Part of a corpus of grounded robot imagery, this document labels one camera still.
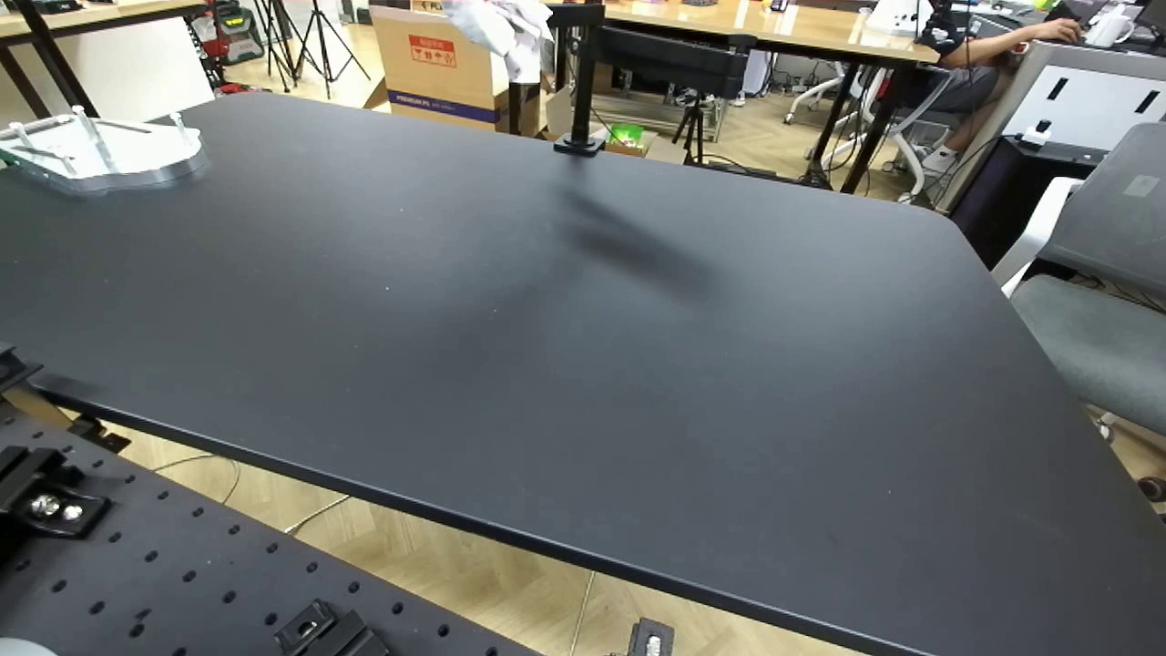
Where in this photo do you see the wooden desk with black legs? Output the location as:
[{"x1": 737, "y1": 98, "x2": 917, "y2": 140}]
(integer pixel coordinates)
[{"x1": 543, "y1": 0, "x2": 947, "y2": 198}]

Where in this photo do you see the white cloth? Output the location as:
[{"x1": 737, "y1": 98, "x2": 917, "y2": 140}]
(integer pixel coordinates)
[{"x1": 442, "y1": 0, "x2": 551, "y2": 84}]

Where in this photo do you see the black frame stand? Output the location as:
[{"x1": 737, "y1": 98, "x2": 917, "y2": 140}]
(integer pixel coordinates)
[{"x1": 551, "y1": 0, "x2": 753, "y2": 157}]

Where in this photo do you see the black perforated mounting board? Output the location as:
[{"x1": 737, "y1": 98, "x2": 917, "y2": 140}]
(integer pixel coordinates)
[{"x1": 0, "y1": 415, "x2": 531, "y2": 656}]

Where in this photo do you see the grey office chair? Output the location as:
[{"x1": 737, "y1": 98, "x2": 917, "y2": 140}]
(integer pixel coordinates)
[{"x1": 990, "y1": 125, "x2": 1166, "y2": 434}]

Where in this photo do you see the person's forearm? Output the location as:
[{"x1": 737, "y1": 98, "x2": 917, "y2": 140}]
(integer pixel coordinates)
[{"x1": 939, "y1": 17, "x2": 1083, "y2": 69}]

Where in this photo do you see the cardboard box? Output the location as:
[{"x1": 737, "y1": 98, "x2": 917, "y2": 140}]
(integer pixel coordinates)
[{"x1": 363, "y1": 6, "x2": 508, "y2": 131}]

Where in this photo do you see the black camera tripod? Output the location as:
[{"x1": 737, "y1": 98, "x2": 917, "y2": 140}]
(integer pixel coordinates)
[{"x1": 674, "y1": 86, "x2": 709, "y2": 169}]

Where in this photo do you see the grey cabinet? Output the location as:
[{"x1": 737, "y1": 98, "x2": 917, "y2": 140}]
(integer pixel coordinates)
[{"x1": 939, "y1": 45, "x2": 1166, "y2": 266}]

